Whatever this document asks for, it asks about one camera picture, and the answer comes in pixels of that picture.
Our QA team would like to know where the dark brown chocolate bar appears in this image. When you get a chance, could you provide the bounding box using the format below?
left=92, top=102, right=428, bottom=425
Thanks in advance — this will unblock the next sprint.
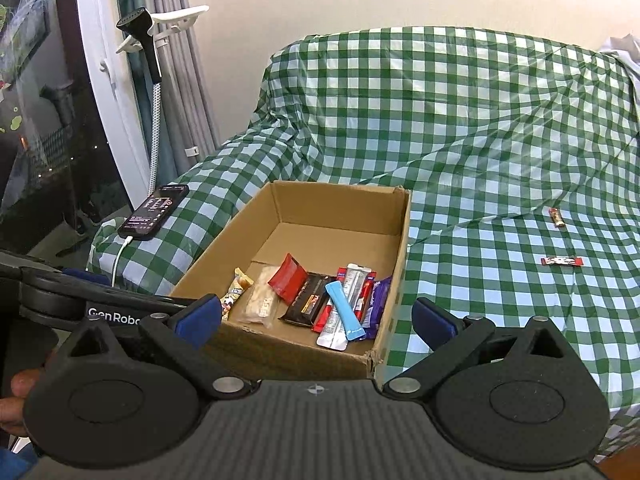
left=279, top=273, right=335, bottom=328

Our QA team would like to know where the white door frame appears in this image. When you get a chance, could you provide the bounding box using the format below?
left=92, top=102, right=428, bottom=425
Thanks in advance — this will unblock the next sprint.
left=77, top=0, right=150, bottom=207

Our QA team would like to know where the small red yellow candy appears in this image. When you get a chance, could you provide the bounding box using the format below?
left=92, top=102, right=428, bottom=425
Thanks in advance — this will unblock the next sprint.
left=549, top=207, right=566, bottom=229

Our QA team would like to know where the green checkered cloth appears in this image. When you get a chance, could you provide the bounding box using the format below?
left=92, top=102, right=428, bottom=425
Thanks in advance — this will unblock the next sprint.
left=87, top=27, right=639, bottom=457

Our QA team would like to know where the white charging cable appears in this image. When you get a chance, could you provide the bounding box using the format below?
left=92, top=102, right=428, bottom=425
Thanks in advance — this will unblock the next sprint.
left=109, top=235, right=136, bottom=288

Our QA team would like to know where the white plastic hanger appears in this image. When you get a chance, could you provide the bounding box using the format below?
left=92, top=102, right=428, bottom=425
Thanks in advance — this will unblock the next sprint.
left=145, top=6, right=209, bottom=44

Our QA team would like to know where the black garment steamer head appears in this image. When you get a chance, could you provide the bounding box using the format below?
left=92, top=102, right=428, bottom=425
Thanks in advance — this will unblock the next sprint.
left=116, top=6, right=162, bottom=84

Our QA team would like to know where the yellow brown snack bar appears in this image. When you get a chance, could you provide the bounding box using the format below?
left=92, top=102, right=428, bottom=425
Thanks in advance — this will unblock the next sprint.
left=220, top=268, right=254, bottom=321

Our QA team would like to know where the white braided steamer hose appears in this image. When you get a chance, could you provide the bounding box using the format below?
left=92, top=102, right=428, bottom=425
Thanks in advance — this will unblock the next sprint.
left=148, top=81, right=164, bottom=196

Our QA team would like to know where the red KitKat bar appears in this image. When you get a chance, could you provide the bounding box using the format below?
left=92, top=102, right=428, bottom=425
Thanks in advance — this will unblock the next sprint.
left=311, top=271, right=376, bottom=334

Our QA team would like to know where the black smartphone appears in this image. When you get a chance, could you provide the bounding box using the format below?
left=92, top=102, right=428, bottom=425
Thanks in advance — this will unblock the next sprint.
left=118, top=184, right=189, bottom=240

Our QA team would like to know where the beige nougat bar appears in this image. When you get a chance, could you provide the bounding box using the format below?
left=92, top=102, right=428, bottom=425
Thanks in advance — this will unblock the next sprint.
left=238, top=266, right=279, bottom=328

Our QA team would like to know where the red snack packet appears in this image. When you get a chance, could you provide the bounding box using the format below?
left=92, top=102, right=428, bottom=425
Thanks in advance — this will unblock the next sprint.
left=268, top=254, right=308, bottom=306

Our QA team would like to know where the purple Cadbury chocolate bar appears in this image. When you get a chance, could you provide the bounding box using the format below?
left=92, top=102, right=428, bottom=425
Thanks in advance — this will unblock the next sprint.
left=362, top=276, right=393, bottom=339

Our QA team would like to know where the white silver snack wrapper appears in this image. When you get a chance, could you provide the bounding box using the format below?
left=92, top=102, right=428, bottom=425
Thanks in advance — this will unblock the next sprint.
left=317, top=263, right=371, bottom=351

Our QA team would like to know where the red white Nescafe stick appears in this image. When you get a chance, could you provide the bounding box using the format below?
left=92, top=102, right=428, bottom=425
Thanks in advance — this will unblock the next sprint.
left=540, top=256, right=584, bottom=266

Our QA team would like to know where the light blue sachet stick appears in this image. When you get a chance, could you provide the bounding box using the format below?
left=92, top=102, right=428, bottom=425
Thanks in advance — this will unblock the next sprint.
left=326, top=281, right=364, bottom=341

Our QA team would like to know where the person left hand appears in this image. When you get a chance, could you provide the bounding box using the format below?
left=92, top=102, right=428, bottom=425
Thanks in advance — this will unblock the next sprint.
left=0, top=350, right=55, bottom=437

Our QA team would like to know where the white grey crumpled fabric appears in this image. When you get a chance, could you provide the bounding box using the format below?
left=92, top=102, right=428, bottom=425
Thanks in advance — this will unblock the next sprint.
left=599, top=34, right=640, bottom=72

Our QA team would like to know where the brown cardboard box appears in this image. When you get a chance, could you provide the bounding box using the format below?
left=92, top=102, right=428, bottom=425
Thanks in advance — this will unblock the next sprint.
left=171, top=181, right=410, bottom=380

